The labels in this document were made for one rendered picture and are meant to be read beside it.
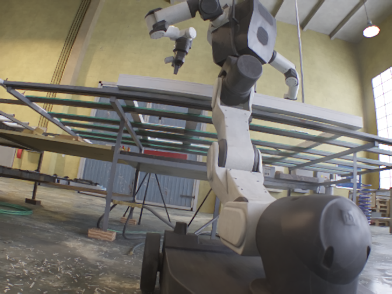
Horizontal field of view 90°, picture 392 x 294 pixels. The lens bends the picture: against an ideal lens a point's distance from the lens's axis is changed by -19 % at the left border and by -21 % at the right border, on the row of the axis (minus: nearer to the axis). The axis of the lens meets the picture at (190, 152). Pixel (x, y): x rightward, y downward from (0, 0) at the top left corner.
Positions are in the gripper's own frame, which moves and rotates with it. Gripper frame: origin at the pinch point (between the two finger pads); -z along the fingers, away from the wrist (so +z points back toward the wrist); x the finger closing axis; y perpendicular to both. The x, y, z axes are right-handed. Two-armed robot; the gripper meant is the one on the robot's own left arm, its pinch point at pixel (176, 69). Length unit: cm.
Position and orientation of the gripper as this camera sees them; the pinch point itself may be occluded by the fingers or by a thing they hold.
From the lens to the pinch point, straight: 136.4
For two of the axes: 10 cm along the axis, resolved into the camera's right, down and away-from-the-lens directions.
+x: -2.9, 0.1, 9.6
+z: 1.9, -9.8, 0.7
